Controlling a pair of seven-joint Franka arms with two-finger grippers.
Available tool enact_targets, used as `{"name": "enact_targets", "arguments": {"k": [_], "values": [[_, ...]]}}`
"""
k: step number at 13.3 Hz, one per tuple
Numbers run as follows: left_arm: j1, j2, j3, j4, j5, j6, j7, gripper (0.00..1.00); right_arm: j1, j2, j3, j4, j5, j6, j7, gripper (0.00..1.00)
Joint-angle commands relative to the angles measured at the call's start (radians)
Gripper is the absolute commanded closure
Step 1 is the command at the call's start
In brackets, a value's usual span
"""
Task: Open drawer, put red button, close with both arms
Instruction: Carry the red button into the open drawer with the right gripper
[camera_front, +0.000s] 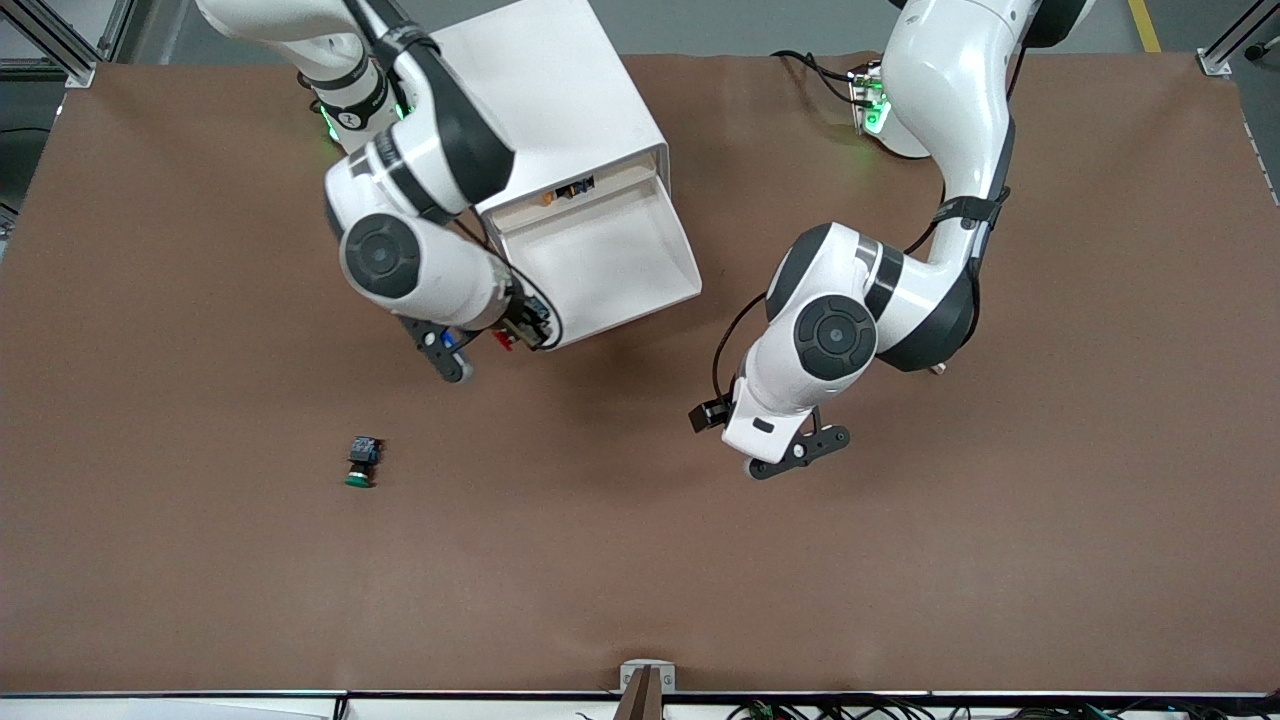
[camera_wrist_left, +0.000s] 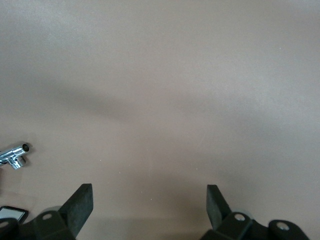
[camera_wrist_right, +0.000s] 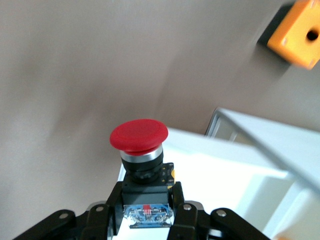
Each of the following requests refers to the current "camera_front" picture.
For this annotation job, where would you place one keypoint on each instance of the aluminium frame profile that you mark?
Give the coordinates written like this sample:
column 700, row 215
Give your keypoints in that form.
column 75, row 68
column 1213, row 63

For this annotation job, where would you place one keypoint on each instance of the white table edge rail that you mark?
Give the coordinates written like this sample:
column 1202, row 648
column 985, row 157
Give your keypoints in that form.
column 200, row 706

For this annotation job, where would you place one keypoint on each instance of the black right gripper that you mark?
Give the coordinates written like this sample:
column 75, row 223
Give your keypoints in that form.
column 524, row 322

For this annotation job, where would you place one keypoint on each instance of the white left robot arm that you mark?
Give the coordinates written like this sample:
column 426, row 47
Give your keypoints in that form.
column 940, row 100

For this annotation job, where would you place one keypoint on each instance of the white plastic drawer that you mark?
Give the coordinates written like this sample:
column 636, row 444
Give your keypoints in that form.
column 630, row 172
column 600, row 260

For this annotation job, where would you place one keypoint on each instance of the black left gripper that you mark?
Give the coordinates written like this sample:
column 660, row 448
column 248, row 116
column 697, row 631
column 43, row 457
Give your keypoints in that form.
column 711, row 414

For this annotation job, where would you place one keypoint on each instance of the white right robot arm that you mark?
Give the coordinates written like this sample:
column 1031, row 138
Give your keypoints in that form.
column 430, row 270

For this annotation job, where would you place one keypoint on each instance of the small black component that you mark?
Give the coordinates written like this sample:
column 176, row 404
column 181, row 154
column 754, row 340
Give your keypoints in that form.
column 575, row 188

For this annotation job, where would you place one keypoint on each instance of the red push button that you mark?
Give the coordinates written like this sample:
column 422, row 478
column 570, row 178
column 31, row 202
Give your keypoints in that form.
column 503, row 340

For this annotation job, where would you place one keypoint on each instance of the silver camera post bracket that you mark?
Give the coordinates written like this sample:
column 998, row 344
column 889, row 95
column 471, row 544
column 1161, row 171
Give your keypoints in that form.
column 647, row 680

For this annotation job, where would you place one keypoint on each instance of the green push button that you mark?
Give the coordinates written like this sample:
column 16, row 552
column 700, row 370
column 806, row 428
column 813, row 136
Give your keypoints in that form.
column 362, row 462

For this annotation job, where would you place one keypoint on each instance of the white drawer cabinet housing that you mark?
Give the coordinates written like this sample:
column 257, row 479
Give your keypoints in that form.
column 560, row 90

